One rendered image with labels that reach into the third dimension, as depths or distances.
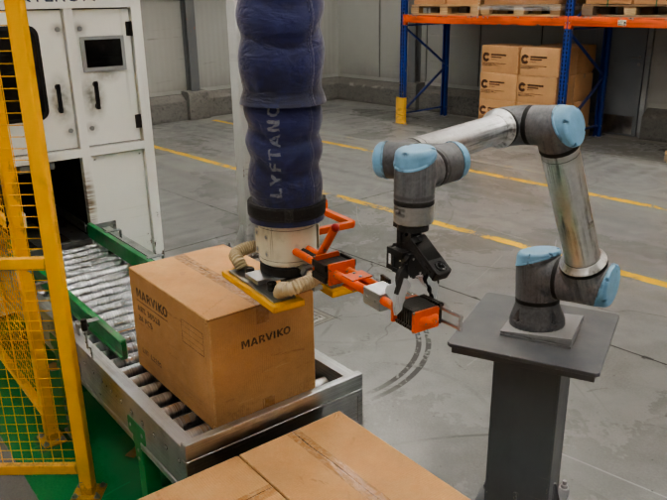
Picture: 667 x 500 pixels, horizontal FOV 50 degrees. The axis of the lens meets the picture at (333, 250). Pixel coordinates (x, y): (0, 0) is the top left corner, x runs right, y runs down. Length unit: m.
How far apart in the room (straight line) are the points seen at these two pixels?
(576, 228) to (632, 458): 1.39
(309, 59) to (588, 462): 2.15
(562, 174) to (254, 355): 1.11
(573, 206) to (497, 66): 8.07
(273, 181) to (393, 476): 0.93
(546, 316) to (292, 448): 0.97
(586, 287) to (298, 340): 0.96
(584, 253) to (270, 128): 1.07
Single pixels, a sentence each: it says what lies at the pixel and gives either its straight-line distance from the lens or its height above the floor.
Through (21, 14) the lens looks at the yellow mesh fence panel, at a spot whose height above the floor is 1.83.
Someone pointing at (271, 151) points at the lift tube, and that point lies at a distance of 1.95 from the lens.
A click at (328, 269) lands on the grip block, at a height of 1.20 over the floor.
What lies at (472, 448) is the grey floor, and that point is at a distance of 3.32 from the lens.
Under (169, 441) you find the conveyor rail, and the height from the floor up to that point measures 0.56.
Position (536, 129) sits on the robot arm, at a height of 1.51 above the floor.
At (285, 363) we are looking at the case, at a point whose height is 0.71.
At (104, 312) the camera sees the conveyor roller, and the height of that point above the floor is 0.55.
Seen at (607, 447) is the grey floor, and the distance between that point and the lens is 3.47.
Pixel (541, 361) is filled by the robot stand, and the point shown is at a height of 0.75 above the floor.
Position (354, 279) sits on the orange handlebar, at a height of 1.20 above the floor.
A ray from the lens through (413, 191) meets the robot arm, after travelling 1.55.
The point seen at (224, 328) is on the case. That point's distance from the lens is 2.27.
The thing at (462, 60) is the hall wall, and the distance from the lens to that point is 12.28.
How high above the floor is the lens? 1.87
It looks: 19 degrees down
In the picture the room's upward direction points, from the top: 1 degrees counter-clockwise
